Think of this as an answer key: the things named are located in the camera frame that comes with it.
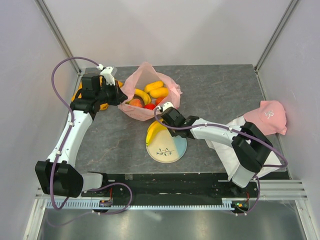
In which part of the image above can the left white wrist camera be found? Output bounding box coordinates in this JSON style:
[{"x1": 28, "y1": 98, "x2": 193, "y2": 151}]
[{"x1": 96, "y1": 64, "x2": 117, "y2": 86}]

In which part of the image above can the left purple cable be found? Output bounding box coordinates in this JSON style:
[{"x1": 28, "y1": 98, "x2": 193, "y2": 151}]
[{"x1": 48, "y1": 56, "x2": 101, "y2": 211}]

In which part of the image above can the beige and blue plate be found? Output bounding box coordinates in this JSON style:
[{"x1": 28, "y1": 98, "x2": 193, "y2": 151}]
[{"x1": 146, "y1": 130, "x2": 187, "y2": 164}]

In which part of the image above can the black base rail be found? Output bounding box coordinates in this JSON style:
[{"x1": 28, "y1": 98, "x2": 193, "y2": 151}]
[{"x1": 81, "y1": 172, "x2": 260, "y2": 201}]

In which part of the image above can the red tomato fruit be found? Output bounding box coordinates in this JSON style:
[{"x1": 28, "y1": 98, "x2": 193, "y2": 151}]
[{"x1": 144, "y1": 103, "x2": 156, "y2": 110}]

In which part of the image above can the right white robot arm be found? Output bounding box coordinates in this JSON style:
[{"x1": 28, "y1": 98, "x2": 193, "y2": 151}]
[{"x1": 161, "y1": 102, "x2": 275, "y2": 197}]

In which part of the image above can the peach fruit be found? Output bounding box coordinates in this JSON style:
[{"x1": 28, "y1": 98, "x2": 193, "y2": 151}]
[{"x1": 129, "y1": 98, "x2": 144, "y2": 108}]

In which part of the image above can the white folded cloth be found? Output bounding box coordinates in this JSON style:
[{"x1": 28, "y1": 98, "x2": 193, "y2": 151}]
[{"x1": 206, "y1": 115, "x2": 284, "y2": 179}]

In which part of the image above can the orange folded cloth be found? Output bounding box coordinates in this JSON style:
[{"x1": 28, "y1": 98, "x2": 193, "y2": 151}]
[{"x1": 70, "y1": 74, "x2": 128, "y2": 112}]

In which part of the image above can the yellow mango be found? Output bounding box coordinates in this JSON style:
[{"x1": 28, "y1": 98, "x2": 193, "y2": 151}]
[
  {"x1": 149, "y1": 87, "x2": 169, "y2": 99},
  {"x1": 144, "y1": 80, "x2": 164, "y2": 93}
]

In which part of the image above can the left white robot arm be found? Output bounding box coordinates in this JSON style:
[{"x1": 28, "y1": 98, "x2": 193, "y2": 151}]
[{"x1": 35, "y1": 73, "x2": 128, "y2": 198}]

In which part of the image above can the pink peach plastic bag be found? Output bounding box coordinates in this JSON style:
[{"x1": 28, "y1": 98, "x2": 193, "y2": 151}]
[{"x1": 118, "y1": 62, "x2": 182, "y2": 121}]

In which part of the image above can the pink cap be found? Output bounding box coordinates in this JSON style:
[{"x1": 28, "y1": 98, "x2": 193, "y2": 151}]
[{"x1": 243, "y1": 100, "x2": 287, "y2": 136}]

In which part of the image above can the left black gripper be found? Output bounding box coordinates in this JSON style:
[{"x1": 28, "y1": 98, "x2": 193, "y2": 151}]
[{"x1": 95, "y1": 80, "x2": 128, "y2": 106}]

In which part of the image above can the yellow banana bunch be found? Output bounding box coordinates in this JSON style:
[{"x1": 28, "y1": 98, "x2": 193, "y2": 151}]
[
  {"x1": 126, "y1": 88, "x2": 152, "y2": 106},
  {"x1": 145, "y1": 121, "x2": 167, "y2": 146}
]

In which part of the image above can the slotted cable duct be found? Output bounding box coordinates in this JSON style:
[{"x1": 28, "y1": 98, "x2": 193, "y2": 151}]
[{"x1": 62, "y1": 199, "x2": 246, "y2": 211}]

